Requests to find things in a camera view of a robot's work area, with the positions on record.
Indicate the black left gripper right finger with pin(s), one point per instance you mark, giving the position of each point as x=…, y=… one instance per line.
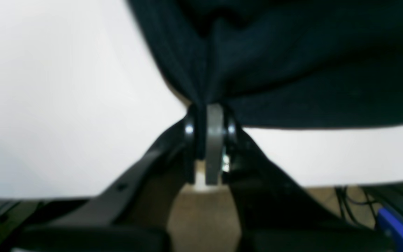
x=275, y=213

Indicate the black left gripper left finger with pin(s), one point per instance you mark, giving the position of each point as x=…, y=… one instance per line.
x=131, y=214

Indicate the black t-shirt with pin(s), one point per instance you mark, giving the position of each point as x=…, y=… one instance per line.
x=283, y=63

